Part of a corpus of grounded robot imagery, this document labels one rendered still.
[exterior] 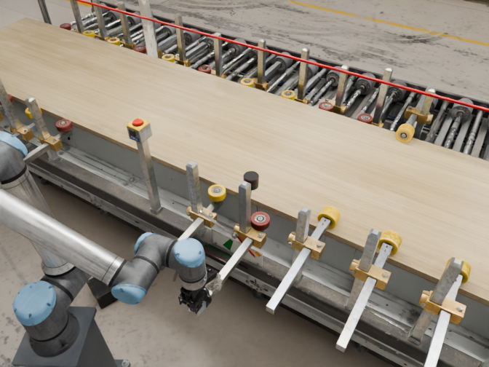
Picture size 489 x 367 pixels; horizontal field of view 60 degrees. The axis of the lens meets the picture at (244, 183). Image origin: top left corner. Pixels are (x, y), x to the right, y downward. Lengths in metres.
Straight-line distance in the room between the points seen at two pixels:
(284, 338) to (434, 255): 1.04
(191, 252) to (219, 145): 0.94
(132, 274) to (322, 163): 1.12
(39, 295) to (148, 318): 0.97
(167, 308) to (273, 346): 0.65
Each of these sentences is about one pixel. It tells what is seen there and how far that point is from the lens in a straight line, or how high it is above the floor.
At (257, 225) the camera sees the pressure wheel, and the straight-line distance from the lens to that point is 1.74.
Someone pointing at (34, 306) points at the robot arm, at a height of 0.87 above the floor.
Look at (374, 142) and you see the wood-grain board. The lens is 2.24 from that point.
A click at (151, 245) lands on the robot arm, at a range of 1.35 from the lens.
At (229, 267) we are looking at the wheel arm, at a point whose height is 0.86.
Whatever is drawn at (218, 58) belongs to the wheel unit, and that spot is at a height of 0.95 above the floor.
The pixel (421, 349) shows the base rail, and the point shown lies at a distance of 1.80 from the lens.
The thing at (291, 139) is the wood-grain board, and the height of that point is 0.90.
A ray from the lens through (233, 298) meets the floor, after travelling 2.60.
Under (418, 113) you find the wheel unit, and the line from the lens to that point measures 2.41.
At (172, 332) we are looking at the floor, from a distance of 2.53.
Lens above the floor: 2.22
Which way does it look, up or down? 43 degrees down
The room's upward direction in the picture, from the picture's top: 1 degrees counter-clockwise
